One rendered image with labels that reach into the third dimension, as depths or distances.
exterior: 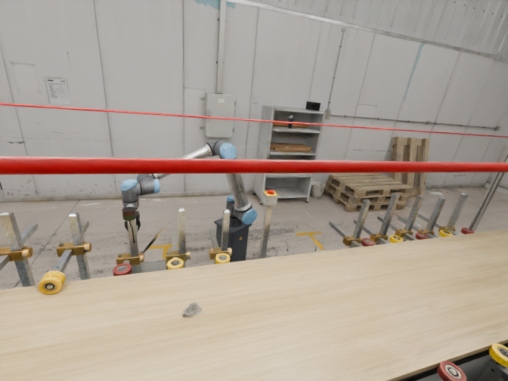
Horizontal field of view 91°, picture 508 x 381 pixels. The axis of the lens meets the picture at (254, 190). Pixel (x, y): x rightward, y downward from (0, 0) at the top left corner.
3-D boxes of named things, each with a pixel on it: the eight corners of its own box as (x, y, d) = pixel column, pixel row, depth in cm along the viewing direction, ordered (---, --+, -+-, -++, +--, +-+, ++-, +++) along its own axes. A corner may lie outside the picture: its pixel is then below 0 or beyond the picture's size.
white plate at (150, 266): (119, 277, 143) (116, 264, 139) (166, 272, 151) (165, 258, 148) (119, 278, 143) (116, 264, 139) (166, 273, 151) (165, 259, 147)
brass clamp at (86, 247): (62, 250, 128) (60, 242, 126) (92, 247, 132) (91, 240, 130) (57, 258, 122) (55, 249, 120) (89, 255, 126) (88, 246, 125)
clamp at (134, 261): (119, 261, 139) (117, 253, 137) (144, 258, 143) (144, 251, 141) (116, 267, 134) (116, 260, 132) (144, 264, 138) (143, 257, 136)
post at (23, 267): (29, 292, 130) (3, 209, 111) (37, 290, 131) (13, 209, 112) (26, 297, 127) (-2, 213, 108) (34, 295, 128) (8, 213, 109)
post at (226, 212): (219, 274, 163) (223, 209, 145) (224, 273, 164) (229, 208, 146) (220, 277, 160) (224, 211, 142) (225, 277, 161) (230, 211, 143)
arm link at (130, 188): (140, 182, 148) (121, 185, 143) (141, 201, 153) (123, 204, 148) (136, 177, 155) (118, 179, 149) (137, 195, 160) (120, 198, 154)
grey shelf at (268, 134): (252, 193, 453) (262, 104, 394) (296, 193, 481) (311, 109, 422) (260, 205, 414) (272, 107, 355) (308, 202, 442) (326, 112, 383)
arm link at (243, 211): (249, 211, 228) (226, 136, 185) (260, 220, 215) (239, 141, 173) (235, 220, 222) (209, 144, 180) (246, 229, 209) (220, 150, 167)
